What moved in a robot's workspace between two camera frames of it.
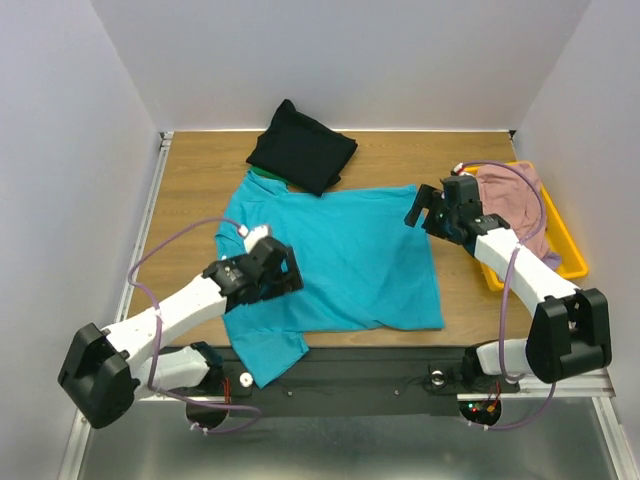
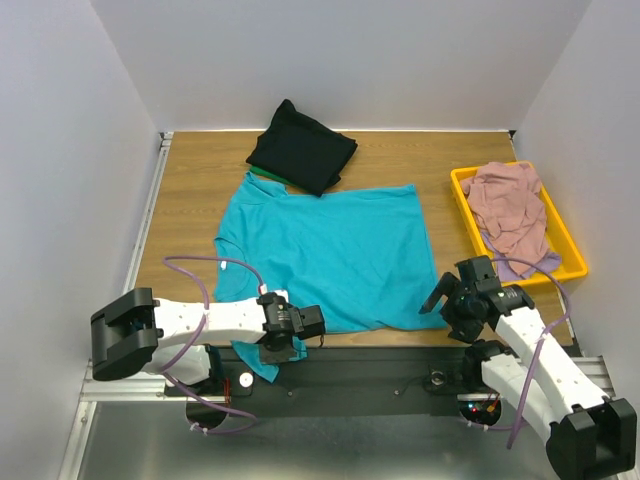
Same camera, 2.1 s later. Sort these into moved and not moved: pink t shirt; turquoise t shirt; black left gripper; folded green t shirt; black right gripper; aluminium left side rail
Moved: black right gripper; black left gripper
Not moved: aluminium left side rail; folded green t shirt; turquoise t shirt; pink t shirt
